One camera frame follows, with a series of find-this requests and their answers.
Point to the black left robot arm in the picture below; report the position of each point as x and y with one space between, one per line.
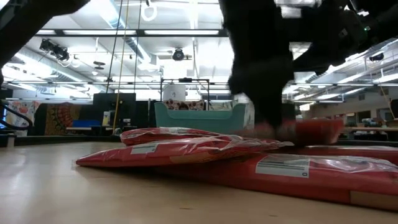
18 25

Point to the orange patterned tapestry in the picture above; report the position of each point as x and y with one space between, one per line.
62 118

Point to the black cabinet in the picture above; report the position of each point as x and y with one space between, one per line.
289 112

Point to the black overhead beam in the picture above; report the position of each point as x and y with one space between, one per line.
140 32

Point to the blue bin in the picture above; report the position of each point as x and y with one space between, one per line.
85 123

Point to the black ceiling camera cluster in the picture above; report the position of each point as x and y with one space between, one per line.
59 53

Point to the floral patterned cushion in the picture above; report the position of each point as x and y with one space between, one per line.
183 105

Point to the small black ceiling camera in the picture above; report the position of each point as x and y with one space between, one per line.
377 57

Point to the round black ceiling camera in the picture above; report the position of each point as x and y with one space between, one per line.
178 55

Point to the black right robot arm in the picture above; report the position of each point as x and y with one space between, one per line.
335 40

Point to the wooden background table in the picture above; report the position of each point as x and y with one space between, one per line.
370 128

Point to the red popcorn bag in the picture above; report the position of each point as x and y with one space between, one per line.
357 154
236 177
140 157
317 130
149 135

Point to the white floral panel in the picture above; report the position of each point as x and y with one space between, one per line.
249 115

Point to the white box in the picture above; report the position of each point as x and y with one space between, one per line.
174 92

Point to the white floral cloth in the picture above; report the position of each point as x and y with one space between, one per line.
21 109

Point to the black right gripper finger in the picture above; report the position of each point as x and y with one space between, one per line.
267 109

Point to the teal plastic basket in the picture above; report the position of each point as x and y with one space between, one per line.
199 123

